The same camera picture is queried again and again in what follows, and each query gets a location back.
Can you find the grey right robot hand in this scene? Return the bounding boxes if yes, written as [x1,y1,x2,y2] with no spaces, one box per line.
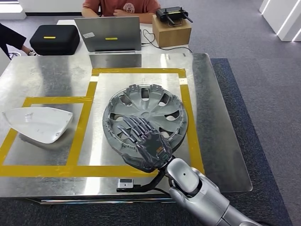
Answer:
[117,114,174,173]

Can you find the grey plastic wheel cover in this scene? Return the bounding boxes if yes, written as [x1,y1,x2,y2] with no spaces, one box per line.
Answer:
[103,84,189,174]

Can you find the steel workbench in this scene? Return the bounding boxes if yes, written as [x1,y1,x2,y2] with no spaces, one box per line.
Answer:
[0,53,253,205]

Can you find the brown cardboard box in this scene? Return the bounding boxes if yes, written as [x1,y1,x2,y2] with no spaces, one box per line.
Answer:
[152,15,192,48]

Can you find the grey laptop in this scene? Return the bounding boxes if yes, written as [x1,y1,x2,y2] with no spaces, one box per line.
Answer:
[74,16,143,54]

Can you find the black remote controller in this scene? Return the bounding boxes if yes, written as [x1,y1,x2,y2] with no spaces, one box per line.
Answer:
[156,7,194,26]

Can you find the person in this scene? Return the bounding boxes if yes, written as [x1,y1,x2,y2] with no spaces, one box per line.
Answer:
[81,0,161,24]
[0,23,38,60]

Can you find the white plastic mirror housing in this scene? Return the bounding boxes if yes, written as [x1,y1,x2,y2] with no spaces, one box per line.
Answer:
[2,106,74,145]

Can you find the black zip carry case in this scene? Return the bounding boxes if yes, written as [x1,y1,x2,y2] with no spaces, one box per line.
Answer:
[30,24,81,56]

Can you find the white lit display plinth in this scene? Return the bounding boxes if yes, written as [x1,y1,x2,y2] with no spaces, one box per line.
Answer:
[259,0,301,42]

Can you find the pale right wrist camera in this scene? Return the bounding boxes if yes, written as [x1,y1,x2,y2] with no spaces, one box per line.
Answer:
[117,178,134,192]

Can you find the black desk cable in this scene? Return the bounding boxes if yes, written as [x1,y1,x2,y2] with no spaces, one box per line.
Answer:
[141,29,193,54]

